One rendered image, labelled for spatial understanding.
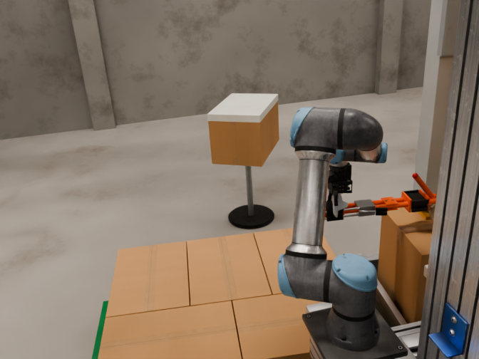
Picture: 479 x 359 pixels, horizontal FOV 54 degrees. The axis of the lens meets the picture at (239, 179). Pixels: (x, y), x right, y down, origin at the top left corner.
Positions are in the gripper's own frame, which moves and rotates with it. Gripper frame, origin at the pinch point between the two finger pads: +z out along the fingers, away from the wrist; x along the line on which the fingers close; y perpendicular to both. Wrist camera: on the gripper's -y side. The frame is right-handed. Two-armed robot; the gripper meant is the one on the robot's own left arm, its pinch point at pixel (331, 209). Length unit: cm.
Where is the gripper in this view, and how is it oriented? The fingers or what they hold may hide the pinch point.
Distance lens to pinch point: 196.8
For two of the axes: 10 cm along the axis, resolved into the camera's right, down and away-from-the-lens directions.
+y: 9.9, -1.0, 0.7
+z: 0.6, 9.1, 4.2
